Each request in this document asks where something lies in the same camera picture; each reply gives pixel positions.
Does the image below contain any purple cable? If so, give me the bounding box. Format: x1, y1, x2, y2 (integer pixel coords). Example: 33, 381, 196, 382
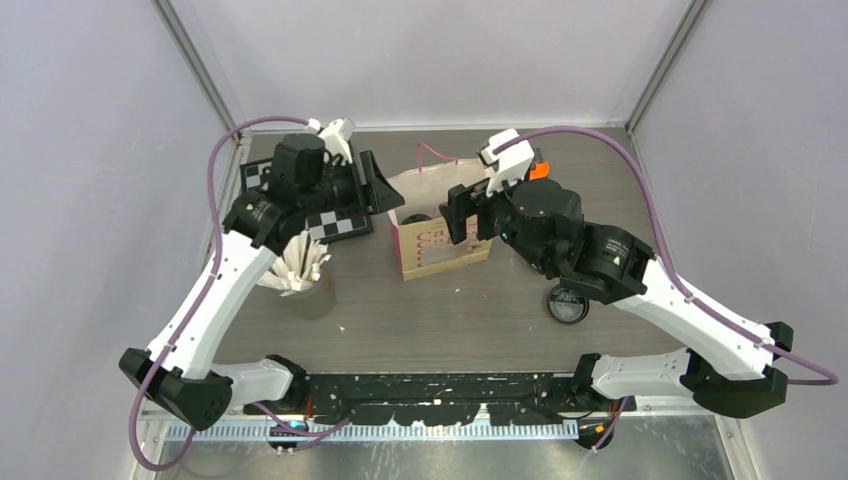
493, 125, 839, 455
127, 116, 352, 473

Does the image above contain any black white chessboard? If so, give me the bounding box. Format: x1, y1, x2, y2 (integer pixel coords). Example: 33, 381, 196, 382
239, 158, 374, 244

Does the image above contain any paper cakes gift bag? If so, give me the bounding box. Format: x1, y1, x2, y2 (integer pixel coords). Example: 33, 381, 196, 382
388, 143, 492, 281

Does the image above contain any silver tin can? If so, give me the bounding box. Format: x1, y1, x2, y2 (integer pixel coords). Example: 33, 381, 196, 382
286, 273, 336, 320

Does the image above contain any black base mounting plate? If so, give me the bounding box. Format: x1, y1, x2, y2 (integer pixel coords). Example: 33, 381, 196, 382
283, 372, 618, 426

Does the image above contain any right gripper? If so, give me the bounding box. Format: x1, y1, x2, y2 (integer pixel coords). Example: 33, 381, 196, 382
439, 165, 552, 274

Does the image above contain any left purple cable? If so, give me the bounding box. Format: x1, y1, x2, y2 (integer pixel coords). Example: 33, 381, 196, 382
127, 116, 352, 473

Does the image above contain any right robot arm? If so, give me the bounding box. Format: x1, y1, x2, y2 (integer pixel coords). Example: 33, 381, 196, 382
439, 179, 793, 419

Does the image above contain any orange plastic piece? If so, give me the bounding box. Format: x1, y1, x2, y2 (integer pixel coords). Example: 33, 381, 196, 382
526, 161, 550, 181

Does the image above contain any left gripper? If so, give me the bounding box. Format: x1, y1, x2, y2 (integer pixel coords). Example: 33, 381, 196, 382
300, 149, 403, 219

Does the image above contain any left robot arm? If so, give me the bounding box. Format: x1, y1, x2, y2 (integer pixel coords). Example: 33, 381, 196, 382
119, 133, 404, 431

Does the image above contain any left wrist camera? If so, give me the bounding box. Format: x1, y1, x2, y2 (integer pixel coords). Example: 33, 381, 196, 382
305, 117, 356, 165

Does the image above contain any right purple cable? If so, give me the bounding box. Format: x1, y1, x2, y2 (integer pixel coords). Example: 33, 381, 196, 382
493, 125, 839, 455

